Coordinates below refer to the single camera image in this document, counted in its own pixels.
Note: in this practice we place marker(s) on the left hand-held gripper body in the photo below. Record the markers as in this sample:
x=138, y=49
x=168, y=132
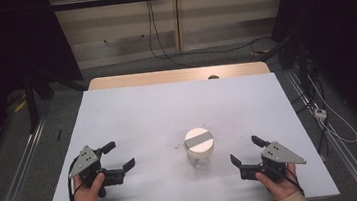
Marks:
x=84, y=160

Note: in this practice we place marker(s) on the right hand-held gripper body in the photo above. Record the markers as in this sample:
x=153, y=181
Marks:
x=278, y=155

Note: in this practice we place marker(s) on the person's left hand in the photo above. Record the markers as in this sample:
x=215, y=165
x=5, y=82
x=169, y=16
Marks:
x=85, y=194

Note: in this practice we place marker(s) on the person's right hand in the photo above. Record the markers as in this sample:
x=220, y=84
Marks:
x=283, y=188

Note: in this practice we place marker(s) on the white table board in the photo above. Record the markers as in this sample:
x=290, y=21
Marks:
x=154, y=116

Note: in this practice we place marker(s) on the black metal stand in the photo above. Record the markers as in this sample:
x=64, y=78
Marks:
x=32, y=102
x=292, y=58

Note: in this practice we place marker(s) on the yellow tape strip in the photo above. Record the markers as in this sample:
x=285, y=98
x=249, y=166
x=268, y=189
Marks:
x=20, y=106

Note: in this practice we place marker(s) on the wooden table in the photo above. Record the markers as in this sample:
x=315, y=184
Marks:
x=164, y=77

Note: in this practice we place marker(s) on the black curtain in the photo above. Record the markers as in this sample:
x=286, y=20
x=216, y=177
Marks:
x=343, y=29
x=3, y=48

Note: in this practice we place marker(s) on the aluminium floor rail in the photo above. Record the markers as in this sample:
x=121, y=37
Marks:
x=14, y=184
x=339, y=150

